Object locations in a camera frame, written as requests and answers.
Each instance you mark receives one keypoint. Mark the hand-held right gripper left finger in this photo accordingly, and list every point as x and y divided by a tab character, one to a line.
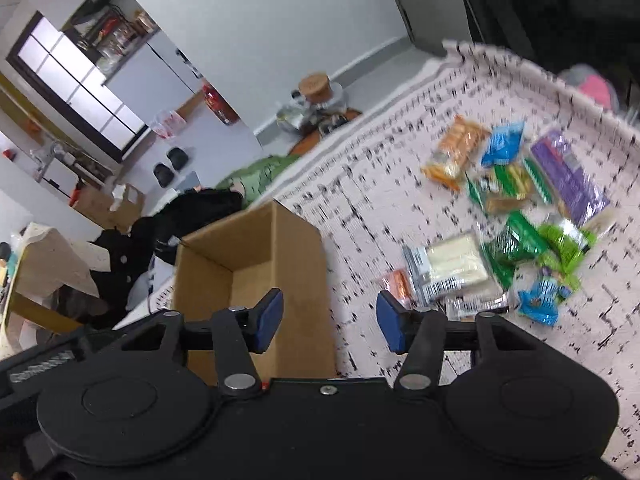
267	321

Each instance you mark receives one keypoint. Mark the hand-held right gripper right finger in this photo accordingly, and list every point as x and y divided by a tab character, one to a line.
392	323

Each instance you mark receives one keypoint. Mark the small orange snack packet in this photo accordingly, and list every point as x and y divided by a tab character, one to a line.
397	282

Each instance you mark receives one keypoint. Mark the grey striped snack packet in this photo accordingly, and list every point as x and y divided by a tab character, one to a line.
417	265

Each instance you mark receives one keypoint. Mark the brown cardboard box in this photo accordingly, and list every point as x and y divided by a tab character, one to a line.
300	260

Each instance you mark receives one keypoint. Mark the silver snack packet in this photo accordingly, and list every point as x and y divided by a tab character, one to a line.
470	307

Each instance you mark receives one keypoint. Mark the white snack packet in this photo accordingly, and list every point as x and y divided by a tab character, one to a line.
455	260

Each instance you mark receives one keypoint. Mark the dark green snack packet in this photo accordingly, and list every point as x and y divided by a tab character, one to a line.
515	242

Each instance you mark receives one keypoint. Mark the small blue snack packet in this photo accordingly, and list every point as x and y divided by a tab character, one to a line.
540	300

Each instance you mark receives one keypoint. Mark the green yellow cracker packet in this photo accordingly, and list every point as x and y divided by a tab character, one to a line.
505	185

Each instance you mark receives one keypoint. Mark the lime green snack packet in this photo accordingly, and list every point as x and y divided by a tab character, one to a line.
565	247

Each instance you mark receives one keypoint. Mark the purple snack packet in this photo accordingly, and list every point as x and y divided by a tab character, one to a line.
565	170

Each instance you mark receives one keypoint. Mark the black clothes pile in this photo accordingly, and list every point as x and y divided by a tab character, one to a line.
190	210

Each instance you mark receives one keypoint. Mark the green cloth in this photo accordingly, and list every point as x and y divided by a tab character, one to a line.
260	175

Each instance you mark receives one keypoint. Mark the open cardboard carton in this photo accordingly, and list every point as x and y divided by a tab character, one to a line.
95	207

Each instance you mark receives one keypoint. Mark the brown wooden tray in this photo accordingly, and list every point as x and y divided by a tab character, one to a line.
305	142

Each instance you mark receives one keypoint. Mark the shiny plastic bag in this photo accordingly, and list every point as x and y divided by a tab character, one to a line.
292	117

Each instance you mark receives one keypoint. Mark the white desk fan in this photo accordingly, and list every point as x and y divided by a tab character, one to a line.
47	155

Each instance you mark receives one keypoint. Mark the clear bag with red print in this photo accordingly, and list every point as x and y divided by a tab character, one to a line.
167	125

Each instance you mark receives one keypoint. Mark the jar with cork lid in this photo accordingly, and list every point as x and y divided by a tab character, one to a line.
315	87

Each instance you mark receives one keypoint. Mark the dark-framed window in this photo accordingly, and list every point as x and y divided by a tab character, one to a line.
75	75

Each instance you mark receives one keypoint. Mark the dark cabinet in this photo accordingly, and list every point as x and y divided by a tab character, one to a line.
425	5

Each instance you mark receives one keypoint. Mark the cluttered shelf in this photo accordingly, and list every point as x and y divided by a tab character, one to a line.
110	35

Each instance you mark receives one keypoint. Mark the black fleece garment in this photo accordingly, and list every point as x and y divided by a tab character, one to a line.
550	10

